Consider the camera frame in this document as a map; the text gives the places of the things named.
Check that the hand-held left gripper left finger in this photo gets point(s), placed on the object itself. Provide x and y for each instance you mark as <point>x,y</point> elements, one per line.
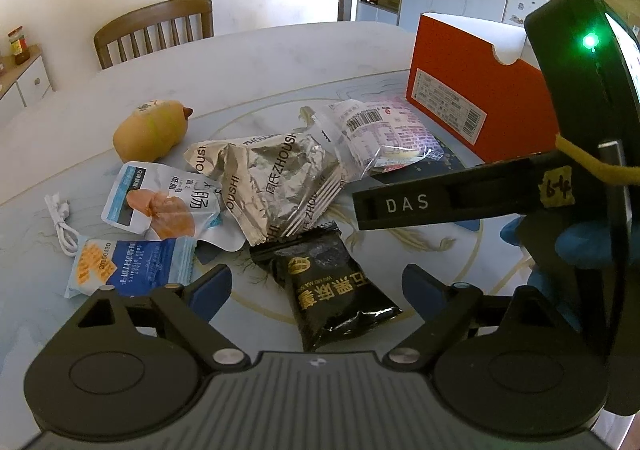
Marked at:
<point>210,291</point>

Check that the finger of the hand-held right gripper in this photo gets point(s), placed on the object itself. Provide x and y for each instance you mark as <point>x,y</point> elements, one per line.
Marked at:
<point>400,205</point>

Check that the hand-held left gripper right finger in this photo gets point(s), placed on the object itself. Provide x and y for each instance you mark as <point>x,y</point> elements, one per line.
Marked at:
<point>424,291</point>

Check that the white sausage snack packet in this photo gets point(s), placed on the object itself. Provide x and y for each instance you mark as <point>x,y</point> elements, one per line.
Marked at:
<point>165,202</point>

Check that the silver foil snack packet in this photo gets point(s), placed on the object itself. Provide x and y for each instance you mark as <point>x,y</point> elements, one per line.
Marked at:
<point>205,155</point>
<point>280,180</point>

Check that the orange cardboard box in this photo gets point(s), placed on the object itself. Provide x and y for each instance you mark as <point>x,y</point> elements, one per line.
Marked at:
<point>450,60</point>

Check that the marble desktop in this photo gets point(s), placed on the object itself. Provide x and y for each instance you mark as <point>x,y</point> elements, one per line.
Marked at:
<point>250,65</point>

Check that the person's right hand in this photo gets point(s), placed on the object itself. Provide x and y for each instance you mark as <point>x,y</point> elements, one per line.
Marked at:
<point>582,242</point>

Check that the clear barcode snack packet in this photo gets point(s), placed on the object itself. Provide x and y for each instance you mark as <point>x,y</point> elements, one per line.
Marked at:
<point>380,130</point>

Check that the blue and white snack packet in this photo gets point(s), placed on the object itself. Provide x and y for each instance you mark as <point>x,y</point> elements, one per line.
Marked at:
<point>135,266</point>

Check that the black snack packet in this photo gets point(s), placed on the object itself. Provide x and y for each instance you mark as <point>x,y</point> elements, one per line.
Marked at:
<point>325,282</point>

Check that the yellow plush toy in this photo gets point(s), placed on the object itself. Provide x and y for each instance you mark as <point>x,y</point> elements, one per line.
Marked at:
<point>145,130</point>

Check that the white sideboard with wooden top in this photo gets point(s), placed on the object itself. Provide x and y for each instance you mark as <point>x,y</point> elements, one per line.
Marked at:
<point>35,80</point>

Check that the wooden chair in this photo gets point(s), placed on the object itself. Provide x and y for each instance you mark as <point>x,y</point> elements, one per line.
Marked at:
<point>150,12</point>

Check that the red capped jar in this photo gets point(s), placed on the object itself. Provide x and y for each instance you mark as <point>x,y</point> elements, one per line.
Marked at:
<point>19,47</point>

